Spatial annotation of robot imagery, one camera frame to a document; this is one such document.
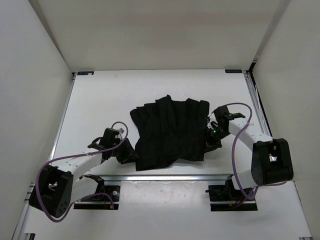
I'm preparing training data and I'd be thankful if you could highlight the aluminium frame rail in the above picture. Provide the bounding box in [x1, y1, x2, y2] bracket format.
[243, 71, 264, 118]

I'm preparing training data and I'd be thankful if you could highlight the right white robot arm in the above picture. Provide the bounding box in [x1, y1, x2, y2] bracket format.
[207, 103, 294, 200]

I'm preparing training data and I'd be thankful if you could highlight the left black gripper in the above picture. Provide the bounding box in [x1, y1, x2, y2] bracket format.
[110, 137, 140, 165]

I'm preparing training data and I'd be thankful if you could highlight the left blue corner sticker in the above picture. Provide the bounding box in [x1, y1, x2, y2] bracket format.
[77, 71, 95, 76]

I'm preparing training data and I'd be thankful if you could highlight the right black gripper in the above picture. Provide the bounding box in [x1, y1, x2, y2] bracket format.
[200, 126, 231, 154]

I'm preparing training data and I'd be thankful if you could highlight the black pleated skirt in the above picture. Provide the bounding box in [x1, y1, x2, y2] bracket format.
[130, 95, 210, 171]

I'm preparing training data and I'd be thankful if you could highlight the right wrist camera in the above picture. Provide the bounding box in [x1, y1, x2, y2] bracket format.
[206, 113, 218, 130]

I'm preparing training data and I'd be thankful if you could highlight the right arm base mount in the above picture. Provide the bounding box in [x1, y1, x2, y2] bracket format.
[205, 177, 258, 212]

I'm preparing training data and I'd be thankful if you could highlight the blue corner sticker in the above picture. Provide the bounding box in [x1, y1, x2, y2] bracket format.
[225, 69, 243, 74]
[77, 71, 95, 76]

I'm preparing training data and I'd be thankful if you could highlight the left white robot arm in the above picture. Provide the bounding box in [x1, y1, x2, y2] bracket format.
[28, 128, 139, 223]

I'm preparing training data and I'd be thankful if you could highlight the right blue corner sticker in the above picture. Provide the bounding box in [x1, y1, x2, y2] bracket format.
[225, 69, 243, 74]

